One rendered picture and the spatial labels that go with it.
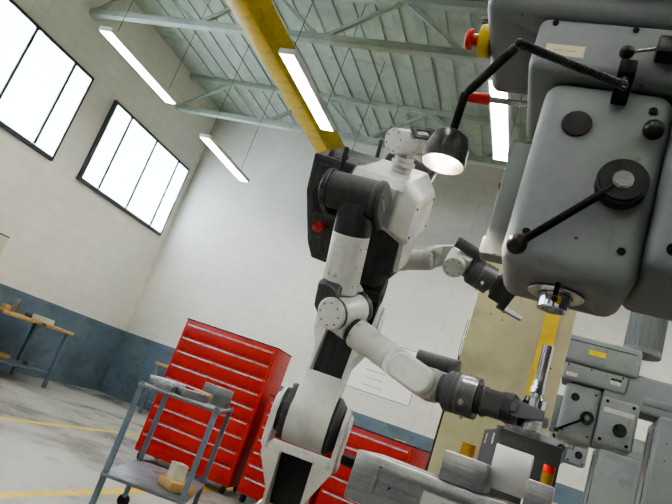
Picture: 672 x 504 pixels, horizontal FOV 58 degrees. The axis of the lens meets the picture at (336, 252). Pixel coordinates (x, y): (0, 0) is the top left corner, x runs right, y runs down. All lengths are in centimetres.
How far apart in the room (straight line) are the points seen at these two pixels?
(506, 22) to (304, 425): 98
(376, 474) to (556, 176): 51
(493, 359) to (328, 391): 132
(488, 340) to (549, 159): 183
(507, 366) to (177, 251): 1020
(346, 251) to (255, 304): 990
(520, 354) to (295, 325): 838
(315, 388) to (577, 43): 96
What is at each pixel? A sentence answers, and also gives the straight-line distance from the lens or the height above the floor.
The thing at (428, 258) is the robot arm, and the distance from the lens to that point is 187.
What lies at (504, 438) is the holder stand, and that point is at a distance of 125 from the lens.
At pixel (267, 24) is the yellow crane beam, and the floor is 490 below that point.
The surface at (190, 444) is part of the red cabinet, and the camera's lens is 627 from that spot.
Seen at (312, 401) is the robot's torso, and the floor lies 103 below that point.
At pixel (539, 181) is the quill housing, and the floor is 144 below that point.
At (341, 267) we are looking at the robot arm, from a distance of 140.
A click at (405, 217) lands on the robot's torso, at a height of 153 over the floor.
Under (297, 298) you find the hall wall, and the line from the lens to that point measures 1099.
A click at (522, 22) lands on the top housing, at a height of 173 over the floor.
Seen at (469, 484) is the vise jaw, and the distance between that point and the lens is 88.
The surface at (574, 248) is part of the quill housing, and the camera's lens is 92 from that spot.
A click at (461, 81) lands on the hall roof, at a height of 620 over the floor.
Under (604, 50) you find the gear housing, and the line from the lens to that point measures 107.
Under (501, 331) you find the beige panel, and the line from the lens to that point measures 275.
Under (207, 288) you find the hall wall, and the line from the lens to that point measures 1180.
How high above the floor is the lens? 102
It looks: 14 degrees up
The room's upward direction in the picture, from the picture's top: 20 degrees clockwise
